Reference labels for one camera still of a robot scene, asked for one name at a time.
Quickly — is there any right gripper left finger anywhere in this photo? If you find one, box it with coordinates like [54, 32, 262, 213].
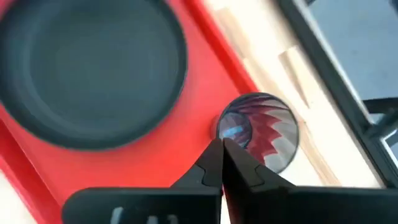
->
[61, 138, 224, 224]

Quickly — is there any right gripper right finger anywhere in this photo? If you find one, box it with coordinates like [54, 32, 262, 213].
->
[222, 138, 398, 224]

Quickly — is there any dark ribbed glass cup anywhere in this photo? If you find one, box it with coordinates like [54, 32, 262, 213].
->
[215, 91, 300, 174]

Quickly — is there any black round plate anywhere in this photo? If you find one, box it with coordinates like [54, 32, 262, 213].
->
[0, 0, 188, 151]

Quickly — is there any red plastic tray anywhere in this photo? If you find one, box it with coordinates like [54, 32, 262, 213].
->
[0, 0, 259, 224]

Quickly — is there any black aluminium table frame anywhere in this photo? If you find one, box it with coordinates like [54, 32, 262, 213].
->
[276, 0, 398, 189]

